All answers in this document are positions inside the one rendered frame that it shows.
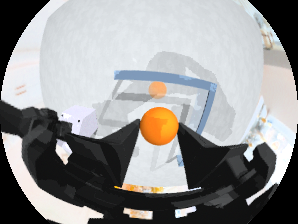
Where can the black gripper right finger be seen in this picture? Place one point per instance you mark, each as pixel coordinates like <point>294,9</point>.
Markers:
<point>201,156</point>

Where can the light blue l-shaped wall trim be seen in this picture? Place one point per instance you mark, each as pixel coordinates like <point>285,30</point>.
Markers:
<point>173,78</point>

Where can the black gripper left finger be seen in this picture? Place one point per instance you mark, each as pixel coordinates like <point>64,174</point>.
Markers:
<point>114,151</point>

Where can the clear low glass walls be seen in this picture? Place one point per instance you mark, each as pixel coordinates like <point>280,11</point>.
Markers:
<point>198,108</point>

